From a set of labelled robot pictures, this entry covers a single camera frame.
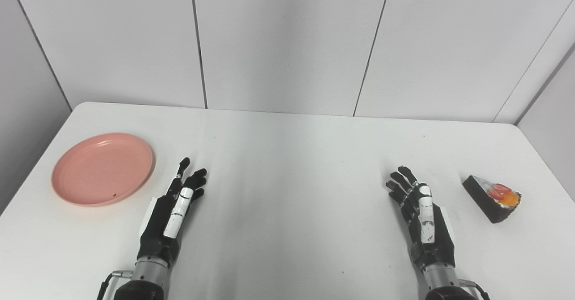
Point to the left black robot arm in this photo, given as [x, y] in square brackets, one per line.
[146, 280]

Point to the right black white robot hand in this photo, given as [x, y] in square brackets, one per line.
[424, 219]

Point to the chocolate cake slice with fruit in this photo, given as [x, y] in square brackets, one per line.
[493, 197]

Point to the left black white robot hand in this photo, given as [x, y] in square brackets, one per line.
[167, 214]

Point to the pink round plate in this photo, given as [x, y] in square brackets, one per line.
[103, 169]

